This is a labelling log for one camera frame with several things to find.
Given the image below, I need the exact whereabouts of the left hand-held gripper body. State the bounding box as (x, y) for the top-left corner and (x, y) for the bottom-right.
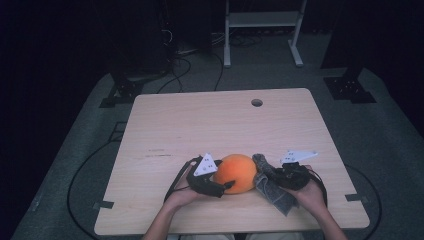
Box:
(185, 152), (228, 199)

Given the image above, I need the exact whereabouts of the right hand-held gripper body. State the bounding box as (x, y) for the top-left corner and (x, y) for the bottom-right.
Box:
(275, 149), (320, 192)

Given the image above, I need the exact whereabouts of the orange plush toy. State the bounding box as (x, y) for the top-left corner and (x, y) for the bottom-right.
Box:
(213, 153), (259, 196)

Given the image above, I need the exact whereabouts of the grey cloth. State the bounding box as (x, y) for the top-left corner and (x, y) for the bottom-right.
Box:
(251, 152), (300, 217)

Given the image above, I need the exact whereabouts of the person's left hand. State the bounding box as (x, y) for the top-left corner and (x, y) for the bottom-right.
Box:
(164, 164), (209, 212)

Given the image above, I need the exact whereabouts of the person's right hand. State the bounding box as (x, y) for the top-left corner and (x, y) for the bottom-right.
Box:
(285, 164), (327, 215)

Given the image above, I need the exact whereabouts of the grey tape strip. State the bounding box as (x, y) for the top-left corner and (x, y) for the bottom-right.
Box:
(92, 200), (115, 211)
(344, 193), (370, 205)

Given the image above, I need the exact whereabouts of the black stand base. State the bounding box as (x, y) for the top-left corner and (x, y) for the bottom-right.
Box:
(98, 71), (145, 109)
(322, 66), (378, 105)

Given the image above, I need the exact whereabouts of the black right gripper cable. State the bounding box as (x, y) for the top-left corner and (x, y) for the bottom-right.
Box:
(308, 168), (329, 209)

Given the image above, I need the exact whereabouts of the black floor cable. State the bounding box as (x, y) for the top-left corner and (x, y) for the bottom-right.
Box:
(66, 140), (116, 240)
(344, 163), (383, 240)

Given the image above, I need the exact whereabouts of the bundle of black cables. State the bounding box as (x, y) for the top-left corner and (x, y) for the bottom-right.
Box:
(155, 28), (264, 95)

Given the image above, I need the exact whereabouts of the white metal frame stand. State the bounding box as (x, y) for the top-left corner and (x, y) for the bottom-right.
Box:
(223, 0), (308, 69)

